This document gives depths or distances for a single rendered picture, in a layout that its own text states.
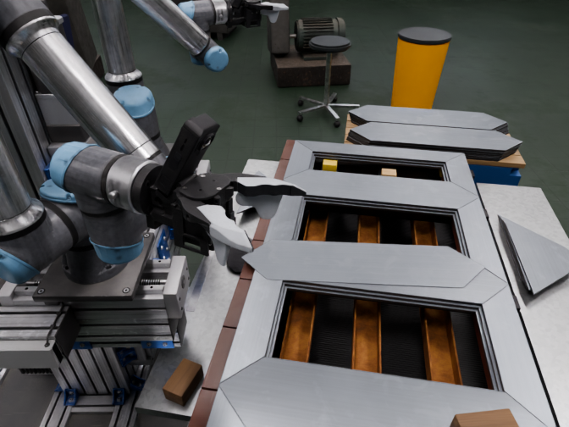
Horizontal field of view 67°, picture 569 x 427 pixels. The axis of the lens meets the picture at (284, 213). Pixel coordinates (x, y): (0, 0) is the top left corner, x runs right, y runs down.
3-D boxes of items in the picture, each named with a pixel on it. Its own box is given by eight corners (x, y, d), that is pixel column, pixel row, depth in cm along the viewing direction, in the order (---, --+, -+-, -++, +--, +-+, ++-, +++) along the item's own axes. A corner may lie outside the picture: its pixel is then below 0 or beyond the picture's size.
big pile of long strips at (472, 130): (504, 124, 220) (507, 113, 216) (525, 164, 189) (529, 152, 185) (348, 113, 230) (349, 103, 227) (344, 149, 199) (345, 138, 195)
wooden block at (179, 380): (185, 368, 121) (183, 357, 118) (204, 375, 119) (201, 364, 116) (164, 398, 114) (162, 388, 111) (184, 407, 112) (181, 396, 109)
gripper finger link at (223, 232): (252, 284, 48) (221, 241, 54) (253, 240, 45) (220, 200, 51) (226, 291, 46) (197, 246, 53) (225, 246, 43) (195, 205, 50)
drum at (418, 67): (427, 102, 442) (442, 26, 398) (439, 120, 405) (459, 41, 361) (382, 102, 441) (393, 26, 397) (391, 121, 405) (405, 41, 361)
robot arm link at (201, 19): (178, 28, 142) (174, -1, 137) (209, 24, 146) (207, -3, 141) (185, 34, 136) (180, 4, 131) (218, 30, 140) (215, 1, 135)
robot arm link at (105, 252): (168, 233, 75) (157, 180, 68) (124, 275, 67) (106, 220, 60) (132, 221, 78) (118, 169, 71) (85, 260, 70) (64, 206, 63)
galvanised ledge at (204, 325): (288, 167, 213) (288, 162, 212) (208, 424, 111) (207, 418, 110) (249, 163, 216) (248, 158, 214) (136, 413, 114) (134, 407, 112)
